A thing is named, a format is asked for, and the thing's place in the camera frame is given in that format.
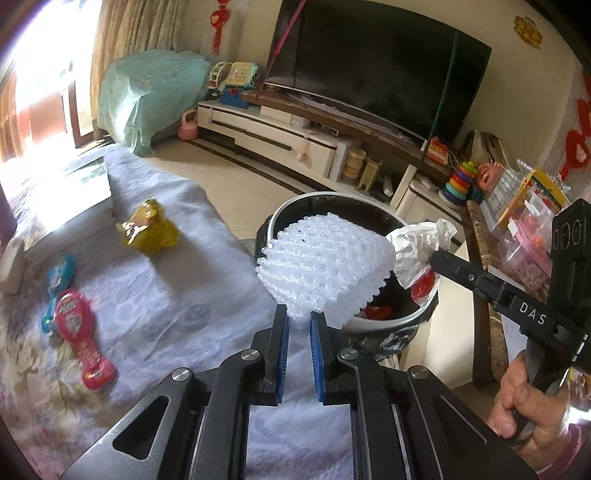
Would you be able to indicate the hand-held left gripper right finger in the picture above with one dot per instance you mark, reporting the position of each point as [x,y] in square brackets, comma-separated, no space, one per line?
[318,360]

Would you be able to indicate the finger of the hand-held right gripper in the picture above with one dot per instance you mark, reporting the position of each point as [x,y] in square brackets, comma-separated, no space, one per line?
[466,274]

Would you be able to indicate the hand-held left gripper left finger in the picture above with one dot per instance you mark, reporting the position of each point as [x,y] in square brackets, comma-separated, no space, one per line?
[281,360]

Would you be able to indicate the white plastic bag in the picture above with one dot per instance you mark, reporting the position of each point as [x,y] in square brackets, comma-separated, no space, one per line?
[415,244]

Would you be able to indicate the white foam fruit net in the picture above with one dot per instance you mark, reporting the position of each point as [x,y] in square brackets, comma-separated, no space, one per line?
[323,263]

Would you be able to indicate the white bin with black bag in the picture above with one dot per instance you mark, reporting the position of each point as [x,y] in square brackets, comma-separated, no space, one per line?
[360,207]

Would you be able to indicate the person's right hand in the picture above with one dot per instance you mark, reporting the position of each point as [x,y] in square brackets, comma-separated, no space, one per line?
[521,410]

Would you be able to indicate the pink clear storage box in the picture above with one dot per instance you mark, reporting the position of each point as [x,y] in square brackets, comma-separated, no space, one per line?
[524,254]

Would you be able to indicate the clear plastic organizer box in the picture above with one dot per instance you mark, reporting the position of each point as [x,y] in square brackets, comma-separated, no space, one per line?
[508,194]

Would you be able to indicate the pink plastic toy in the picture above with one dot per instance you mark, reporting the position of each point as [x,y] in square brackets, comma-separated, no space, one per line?
[489,177]

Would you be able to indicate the floral purple tablecloth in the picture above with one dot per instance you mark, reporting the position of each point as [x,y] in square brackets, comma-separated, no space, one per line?
[184,314]

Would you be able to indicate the yellow printed box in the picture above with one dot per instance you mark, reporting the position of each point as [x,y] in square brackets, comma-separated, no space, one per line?
[547,191]

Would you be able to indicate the red yellow toy piano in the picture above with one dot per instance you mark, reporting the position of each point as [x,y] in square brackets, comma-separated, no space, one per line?
[438,150]

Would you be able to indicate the beige grater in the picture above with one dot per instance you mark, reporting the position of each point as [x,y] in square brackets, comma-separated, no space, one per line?
[369,175]

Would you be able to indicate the yellow jar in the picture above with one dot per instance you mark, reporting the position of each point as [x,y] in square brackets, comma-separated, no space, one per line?
[353,164]

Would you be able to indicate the yellow snack wrapper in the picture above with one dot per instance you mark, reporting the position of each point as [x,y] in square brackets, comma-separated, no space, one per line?
[150,230]

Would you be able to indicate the red candy package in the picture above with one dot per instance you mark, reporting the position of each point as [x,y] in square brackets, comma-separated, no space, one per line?
[76,332]

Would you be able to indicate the white TV cabinet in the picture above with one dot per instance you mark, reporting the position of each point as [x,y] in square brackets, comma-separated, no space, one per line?
[258,129]

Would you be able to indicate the black flat television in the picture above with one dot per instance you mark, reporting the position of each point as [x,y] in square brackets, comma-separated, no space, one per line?
[369,60]

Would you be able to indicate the blue candy package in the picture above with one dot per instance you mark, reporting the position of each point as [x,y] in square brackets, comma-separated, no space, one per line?
[59,277]

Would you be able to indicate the pink kettlebell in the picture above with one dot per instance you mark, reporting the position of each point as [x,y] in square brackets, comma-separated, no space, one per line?
[187,131]

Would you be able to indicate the hardcover picture book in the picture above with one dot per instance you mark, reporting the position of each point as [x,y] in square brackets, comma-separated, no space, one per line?
[74,194]

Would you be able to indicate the blue toy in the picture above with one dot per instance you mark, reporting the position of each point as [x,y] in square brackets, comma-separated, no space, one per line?
[233,98]

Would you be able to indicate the toy cash register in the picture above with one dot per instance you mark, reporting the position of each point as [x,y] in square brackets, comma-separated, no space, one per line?
[244,74]

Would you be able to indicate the white green toy basket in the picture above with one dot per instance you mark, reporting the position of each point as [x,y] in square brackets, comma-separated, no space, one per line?
[218,76]

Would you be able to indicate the teal cloth cover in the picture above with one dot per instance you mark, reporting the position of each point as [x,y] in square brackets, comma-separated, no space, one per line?
[147,97]

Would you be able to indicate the beige patterned curtain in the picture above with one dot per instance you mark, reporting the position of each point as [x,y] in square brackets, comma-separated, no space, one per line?
[138,27]

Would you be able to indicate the red paper wall decoration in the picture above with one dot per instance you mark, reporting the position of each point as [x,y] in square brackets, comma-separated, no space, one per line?
[579,147]

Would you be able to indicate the round paper wall decal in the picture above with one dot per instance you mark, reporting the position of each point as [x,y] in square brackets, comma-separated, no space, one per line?
[527,30]

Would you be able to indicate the wooden balcony door frame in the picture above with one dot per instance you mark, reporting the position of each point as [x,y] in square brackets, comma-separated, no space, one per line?
[76,120]

